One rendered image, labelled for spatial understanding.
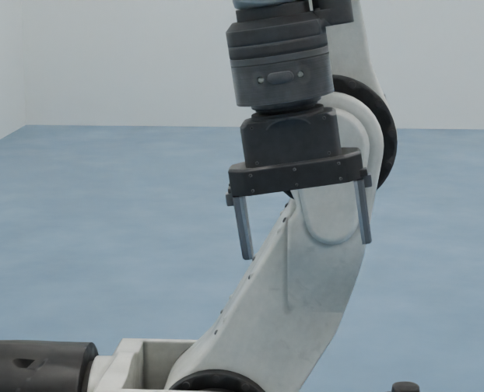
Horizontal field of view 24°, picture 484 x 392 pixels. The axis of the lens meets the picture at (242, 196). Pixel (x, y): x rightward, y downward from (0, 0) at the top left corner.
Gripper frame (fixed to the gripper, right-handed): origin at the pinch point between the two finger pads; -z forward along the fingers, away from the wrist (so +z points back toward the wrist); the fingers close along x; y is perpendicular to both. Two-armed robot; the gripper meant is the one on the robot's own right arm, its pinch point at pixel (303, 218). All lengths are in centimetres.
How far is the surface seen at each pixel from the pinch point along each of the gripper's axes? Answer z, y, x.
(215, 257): -48, 199, -33
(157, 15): 18, 442, -72
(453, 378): -58, 111, 20
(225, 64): -10, 442, -43
